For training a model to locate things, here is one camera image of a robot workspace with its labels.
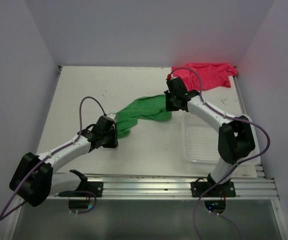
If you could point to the clear plastic tray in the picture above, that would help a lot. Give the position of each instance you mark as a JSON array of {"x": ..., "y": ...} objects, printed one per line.
[{"x": 200, "y": 141}]

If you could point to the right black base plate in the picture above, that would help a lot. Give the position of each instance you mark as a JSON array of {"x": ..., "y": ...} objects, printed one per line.
[{"x": 205, "y": 189}]

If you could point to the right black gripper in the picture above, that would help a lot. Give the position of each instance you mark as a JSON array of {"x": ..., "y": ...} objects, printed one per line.
[{"x": 169, "y": 107}]

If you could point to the green towel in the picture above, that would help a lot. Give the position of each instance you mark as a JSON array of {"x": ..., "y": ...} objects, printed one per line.
[{"x": 151, "y": 108}]

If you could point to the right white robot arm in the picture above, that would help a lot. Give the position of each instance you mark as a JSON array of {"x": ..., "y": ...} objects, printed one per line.
[{"x": 235, "y": 135}]

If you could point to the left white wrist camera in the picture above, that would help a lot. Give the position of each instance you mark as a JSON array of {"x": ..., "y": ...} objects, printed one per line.
[{"x": 112, "y": 116}]

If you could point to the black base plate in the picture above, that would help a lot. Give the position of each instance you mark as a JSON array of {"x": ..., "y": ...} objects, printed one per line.
[
  {"x": 96, "y": 187},
  {"x": 205, "y": 189}
]

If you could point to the pink towel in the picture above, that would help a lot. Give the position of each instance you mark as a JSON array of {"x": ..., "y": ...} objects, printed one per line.
[{"x": 213, "y": 75}]

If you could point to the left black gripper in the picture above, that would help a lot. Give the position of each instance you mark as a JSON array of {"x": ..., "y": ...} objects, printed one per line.
[{"x": 114, "y": 143}]

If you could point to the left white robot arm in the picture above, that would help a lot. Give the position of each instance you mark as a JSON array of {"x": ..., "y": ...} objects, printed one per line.
[{"x": 37, "y": 177}]

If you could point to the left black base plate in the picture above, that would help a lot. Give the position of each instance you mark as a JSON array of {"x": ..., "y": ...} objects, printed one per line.
[{"x": 96, "y": 187}]

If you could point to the aluminium mounting rail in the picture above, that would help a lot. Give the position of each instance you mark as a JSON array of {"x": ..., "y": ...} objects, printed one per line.
[{"x": 179, "y": 188}]

